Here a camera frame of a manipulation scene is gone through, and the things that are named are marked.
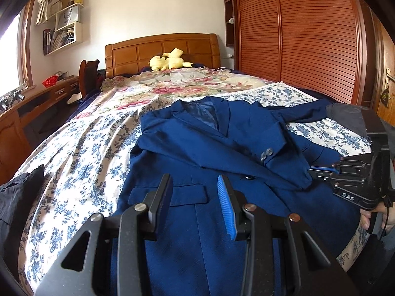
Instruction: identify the person's right hand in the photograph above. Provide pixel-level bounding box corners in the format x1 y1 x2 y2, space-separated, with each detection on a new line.
359 205 388 233

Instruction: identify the wooden bed headboard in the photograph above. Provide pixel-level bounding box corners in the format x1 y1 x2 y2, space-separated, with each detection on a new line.
104 33 219 79

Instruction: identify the row of books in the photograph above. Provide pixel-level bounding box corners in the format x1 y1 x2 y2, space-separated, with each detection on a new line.
43 28 76 53

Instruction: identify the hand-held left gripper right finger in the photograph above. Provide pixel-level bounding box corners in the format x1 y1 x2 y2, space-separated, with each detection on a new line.
217 175 358 296

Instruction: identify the blue suit jacket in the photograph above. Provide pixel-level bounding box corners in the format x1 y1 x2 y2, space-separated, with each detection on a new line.
113 96 366 296

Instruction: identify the yellow plush toy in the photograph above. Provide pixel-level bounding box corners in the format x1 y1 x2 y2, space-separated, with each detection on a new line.
149 48 196 71

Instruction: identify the pink floral quilt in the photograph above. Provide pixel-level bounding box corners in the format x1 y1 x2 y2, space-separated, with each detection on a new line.
72 68 278 121

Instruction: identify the wooden desk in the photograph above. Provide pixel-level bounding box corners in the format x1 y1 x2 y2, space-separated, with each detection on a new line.
0 75 81 176

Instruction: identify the wooden slatted wardrobe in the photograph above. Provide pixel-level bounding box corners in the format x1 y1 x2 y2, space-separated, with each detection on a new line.
224 0 375 107

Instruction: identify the wooden chair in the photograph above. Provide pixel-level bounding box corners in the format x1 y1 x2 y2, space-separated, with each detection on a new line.
79 59 101 97

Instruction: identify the silver metal object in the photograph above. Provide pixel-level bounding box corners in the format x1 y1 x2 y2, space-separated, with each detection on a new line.
0 89 25 110

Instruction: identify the white wall shelf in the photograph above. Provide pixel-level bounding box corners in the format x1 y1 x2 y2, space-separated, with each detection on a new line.
43 2 84 56

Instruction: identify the white paper bag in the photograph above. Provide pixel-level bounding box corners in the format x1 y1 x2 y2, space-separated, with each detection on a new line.
63 6 79 27

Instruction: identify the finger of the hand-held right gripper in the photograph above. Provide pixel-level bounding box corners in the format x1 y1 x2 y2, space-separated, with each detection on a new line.
309 165 340 182

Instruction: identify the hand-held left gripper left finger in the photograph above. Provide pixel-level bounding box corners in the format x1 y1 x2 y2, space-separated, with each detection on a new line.
35 173 174 296

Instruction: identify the blue floral bedsheet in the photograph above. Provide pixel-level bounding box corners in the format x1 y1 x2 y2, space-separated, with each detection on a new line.
19 82 372 287

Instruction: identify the wooden door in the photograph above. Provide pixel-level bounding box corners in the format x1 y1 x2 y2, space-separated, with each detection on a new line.
370 12 395 121

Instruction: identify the dark grey cloth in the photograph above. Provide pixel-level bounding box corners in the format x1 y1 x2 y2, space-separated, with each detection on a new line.
326 103 371 138

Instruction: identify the black cloth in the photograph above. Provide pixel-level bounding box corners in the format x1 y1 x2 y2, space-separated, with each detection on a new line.
0 164 45 284

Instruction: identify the cream tied curtain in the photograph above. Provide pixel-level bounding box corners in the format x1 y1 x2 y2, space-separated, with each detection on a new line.
35 0 62 25

